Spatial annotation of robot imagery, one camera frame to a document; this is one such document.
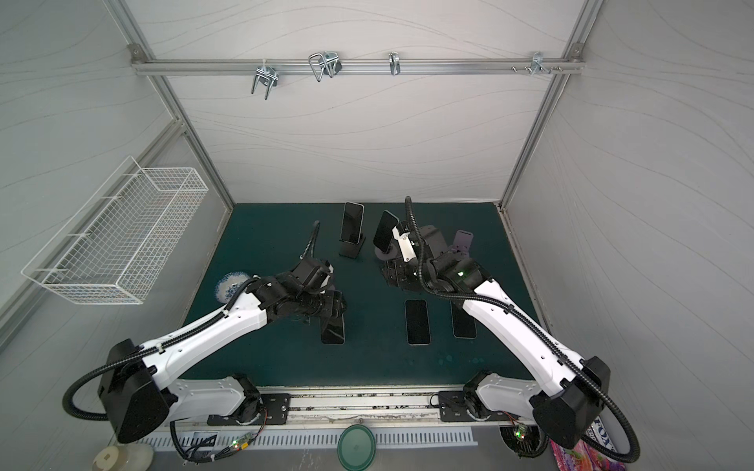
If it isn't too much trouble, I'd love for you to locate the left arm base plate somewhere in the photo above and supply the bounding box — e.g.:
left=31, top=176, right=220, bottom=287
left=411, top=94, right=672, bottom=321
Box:
left=207, top=394, right=291, bottom=427

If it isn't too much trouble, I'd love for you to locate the green table mat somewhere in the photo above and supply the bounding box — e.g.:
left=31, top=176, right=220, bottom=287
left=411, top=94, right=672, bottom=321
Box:
left=187, top=203, right=529, bottom=387

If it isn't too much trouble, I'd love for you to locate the metal hook clamp right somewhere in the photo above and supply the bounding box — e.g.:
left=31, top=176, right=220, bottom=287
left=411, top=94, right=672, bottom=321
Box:
left=511, top=52, right=563, bottom=76

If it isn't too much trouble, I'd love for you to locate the metal ring clamp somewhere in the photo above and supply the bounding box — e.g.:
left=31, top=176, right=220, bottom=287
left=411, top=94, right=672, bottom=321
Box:
left=388, top=52, right=402, bottom=77

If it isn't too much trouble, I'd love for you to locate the metal hook clamp middle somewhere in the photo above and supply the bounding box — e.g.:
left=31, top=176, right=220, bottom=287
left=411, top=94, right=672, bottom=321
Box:
left=307, top=51, right=343, bottom=82

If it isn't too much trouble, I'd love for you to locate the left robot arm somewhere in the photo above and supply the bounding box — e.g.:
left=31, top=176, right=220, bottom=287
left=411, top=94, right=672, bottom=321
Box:
left=62, top=226, right=347, bottom=444

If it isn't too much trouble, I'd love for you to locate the black phone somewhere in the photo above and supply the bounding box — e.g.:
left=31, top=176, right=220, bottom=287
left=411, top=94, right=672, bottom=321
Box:
left=340, top=202, right=364, bottom=243
left=373, top=210, right=399, bottom=254

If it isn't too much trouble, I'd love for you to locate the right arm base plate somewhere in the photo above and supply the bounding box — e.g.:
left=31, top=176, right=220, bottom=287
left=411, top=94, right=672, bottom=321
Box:
left=429, top=391, right=520, bottom=424

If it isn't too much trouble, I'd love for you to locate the blue white ceramic dish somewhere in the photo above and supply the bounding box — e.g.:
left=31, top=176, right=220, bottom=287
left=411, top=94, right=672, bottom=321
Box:
left=214, top=272, right=251, bottom=304

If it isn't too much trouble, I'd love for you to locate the metal hook clamp left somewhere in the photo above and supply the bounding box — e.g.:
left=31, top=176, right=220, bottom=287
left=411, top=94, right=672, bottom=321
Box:
left=251, top=60, right=279, bottom=100

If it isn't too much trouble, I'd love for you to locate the cracked phone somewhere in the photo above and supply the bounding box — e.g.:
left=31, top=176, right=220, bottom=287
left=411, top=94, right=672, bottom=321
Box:
left=404, top=299, right=431, bottom=345

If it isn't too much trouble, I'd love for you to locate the aluminium crossbar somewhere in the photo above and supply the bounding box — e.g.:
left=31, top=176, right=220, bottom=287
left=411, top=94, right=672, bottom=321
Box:
left=132, top=56, right=586, bottom=77

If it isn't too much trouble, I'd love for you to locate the metal hook clamp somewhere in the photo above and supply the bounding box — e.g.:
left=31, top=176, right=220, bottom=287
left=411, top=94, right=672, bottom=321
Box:
left=307, top=51, right=343, bottom=82
left=511, top=52, right=563, bottom=76
left=251, top=60, right=279, bottom=100

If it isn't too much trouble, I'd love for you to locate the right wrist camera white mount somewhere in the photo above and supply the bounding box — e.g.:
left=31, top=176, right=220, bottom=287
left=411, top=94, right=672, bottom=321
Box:
left=392, top=226, right=416, bottom=263

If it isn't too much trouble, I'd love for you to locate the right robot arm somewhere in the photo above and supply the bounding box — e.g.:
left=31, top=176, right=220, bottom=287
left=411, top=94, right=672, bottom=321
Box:
left=374, top=200, right=640, bottom=463

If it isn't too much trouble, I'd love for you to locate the grey round stand back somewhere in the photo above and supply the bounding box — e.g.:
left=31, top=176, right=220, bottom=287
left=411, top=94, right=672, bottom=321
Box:
left=374, top=245, right=400, bottom=261

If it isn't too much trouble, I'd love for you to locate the pink candy bag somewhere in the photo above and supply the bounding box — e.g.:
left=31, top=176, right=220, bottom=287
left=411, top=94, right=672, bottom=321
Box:
left=550, top=418, right=626, bottom=471

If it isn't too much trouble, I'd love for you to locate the back left black phone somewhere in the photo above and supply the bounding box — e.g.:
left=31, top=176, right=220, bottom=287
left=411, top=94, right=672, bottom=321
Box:
left=340, top=202, right=364, bottom=243

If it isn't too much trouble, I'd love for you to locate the green-edged phone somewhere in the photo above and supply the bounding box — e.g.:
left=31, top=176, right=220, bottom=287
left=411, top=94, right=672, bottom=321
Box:
left=320, top=316, right=346, bottom=345
left=451, top=303, right=477, bottom=340

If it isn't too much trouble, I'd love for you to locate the green round lid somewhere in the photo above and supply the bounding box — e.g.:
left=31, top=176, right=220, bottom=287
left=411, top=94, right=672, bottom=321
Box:
left=337, top=424, right=376, bottom=471

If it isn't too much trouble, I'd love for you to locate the black stand back left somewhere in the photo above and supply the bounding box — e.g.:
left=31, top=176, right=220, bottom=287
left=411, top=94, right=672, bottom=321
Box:
left=339, top=234, right=365, bottom=259

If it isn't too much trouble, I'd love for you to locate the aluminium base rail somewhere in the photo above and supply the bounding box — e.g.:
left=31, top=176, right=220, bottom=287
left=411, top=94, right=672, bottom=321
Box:
left=169, top=377, right=540, bottom=455

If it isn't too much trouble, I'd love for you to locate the back middle black phone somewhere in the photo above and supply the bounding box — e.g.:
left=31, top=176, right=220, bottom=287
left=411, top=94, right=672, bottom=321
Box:
left=373, top=210, right=399, bottom=254

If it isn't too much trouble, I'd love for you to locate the white wire basket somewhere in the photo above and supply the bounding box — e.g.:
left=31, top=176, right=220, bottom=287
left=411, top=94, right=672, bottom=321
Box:
left=21, top=156, right=208, bottom=305

